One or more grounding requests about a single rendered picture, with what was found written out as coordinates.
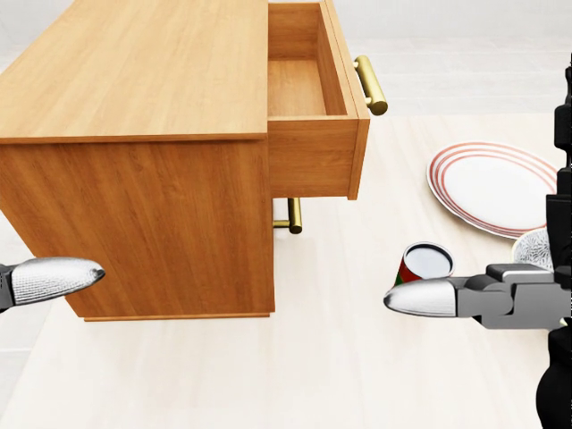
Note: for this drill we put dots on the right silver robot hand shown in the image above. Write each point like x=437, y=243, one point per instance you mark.
x=500, y=295

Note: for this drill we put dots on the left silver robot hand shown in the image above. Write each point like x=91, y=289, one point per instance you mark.
x=49, y=281

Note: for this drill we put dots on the wooden cabinet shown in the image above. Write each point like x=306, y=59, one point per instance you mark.
x=134, y=134

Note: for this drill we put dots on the open wooden drawer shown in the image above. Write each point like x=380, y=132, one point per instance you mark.
x=313, y=152

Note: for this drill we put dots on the patterned white bowl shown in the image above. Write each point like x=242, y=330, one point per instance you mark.
x=534, y=250

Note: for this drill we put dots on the red and green tin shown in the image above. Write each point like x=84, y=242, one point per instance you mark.
x=424, y=263

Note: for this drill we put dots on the white plate with red rings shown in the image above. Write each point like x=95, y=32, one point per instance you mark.
x=491, y=187

